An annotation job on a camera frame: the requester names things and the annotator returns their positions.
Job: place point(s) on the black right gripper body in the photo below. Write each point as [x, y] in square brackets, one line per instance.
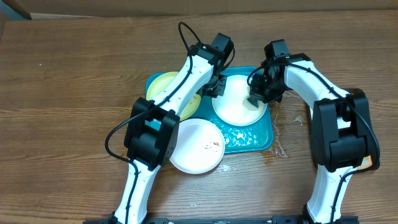
[268, 92]

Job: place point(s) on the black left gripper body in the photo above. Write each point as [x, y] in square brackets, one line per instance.
[216, 88]

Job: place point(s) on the white plate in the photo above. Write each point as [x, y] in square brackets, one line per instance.
[233, 107]
[200, 146]

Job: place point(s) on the green yellow sponge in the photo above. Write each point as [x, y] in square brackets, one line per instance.
[251, 104]

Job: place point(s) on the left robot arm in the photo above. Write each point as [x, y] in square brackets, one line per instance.
[152, 127]

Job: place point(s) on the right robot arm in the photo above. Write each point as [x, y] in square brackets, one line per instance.
[301, 76]

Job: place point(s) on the teal plastic tray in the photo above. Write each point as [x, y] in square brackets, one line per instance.
[254, 137]

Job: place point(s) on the yellow plate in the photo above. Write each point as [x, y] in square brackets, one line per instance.
[156, 84]

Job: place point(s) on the white plate bottom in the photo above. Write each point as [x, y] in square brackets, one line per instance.
[200, 146]

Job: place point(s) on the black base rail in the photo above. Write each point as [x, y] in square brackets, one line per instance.
[278, 219]

